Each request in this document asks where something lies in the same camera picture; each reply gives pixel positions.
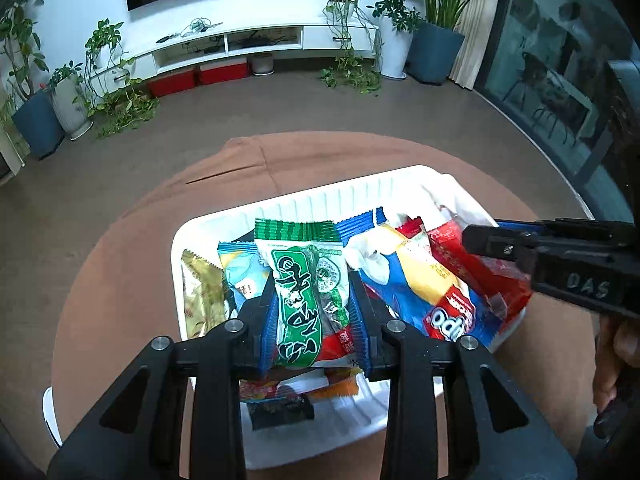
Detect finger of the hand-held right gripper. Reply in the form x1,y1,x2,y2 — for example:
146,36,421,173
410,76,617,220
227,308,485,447
462,224,538,273
492,217,551,236

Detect glass sliding door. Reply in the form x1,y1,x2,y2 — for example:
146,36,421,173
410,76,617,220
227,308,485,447
475,0,640,211

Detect tall plant in blue pot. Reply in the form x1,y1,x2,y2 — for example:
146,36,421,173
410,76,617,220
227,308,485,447
0,0,66,161

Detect dark snack packet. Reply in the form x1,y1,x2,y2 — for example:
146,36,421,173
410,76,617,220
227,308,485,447
248,394,316,431

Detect white plastic basket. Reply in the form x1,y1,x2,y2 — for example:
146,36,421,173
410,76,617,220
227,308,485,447
171,165,526,471

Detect cables on cabinet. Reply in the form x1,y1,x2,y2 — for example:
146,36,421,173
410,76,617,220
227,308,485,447
155,17,223,43

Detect person's right hand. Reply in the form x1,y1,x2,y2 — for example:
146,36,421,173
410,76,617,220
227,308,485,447
593,316,632,413

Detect orange snack packet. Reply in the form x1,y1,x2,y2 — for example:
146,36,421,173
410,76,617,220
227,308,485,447
307,367,363,401

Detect gold red snack packet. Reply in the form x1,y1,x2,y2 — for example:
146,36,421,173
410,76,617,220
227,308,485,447
181,249,226,341

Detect green white snack packet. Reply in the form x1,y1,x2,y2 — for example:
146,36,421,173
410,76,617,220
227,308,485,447
254,218,363,368

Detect bushy plant in white pot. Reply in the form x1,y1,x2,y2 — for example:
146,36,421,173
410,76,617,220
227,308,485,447
367,0,421,81

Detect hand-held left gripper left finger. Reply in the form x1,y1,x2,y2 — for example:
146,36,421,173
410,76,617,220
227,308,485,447
47,272,278,480

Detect white stool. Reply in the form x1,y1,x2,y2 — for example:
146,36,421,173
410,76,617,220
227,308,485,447
42,386,63,448

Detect white television cabinet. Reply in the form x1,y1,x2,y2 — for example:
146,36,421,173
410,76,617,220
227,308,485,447
87,21,381,91

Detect large-leaf plant in blue pot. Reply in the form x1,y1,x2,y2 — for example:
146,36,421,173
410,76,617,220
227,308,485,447
399,0,523,86

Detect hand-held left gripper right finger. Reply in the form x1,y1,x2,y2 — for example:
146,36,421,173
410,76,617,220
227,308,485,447
347,270,578,480

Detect beige curtain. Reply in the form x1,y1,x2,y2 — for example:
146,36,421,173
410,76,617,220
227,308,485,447
447,0,516,92

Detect blue yellow snack packet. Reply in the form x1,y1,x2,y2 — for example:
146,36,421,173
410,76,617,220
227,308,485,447
335,207,478,343

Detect light blue snack packet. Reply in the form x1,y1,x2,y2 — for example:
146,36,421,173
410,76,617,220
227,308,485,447
216,241,273,311

